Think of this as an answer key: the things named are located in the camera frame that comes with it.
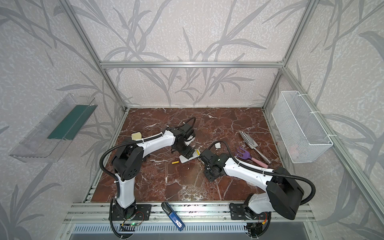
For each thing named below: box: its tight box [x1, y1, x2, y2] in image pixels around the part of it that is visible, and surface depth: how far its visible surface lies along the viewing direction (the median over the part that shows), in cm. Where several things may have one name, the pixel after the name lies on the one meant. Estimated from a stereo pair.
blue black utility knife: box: [161, 201, 186, 232], surface depth 70 cm
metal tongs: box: [239, 130, 272, 165], surface depth 101 cm
